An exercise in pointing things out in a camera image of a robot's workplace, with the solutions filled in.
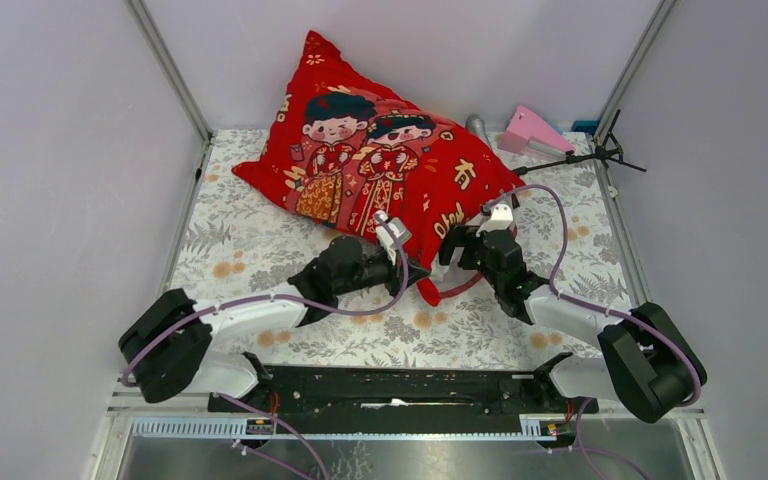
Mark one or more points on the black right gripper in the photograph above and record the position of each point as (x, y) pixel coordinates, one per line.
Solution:
(455, 238)

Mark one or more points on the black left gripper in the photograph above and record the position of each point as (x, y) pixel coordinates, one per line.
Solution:
(394, 273)

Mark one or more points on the red cartoon print pillowcase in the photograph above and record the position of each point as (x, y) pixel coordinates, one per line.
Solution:
(343, 148)

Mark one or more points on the white pillow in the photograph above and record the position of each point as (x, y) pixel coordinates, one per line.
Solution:
(441, 275)

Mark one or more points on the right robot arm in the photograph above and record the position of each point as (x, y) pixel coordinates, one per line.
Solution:
(646, 364)

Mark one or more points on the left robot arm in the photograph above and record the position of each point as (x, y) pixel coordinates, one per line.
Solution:
(172, 348)

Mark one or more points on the silver microphone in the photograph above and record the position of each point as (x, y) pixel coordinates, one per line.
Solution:
(476, 126)

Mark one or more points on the pink wedge block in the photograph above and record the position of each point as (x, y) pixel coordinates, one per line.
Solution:
(527, 131)

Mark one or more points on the blue block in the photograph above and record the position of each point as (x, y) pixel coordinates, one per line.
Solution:
(585, 126)

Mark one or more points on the black tripod stand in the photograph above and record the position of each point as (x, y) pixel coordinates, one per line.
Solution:
(606, 150)

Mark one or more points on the floral fern print sheet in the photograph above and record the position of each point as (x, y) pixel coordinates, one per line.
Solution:
(238, 243)

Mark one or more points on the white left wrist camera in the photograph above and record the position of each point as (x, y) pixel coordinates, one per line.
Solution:
(392, 235)

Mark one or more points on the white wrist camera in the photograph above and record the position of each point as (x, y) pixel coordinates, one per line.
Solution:
(498, 217)
(392, 235)

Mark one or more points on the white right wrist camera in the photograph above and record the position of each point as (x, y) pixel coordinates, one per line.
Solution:
(498, 217)

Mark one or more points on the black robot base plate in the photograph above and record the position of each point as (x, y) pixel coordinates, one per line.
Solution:
(312, 391)

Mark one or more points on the right aluminium frame post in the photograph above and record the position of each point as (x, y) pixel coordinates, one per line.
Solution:
(648, 38)

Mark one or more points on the aluminium frame post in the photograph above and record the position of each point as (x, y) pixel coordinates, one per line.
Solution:
(648, 38)
(159, 49)

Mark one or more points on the slotted aluminium rail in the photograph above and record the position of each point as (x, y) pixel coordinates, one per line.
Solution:
(391, 425)

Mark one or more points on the left aluminium frame post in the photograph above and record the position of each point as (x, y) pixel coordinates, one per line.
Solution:
(159, 49)

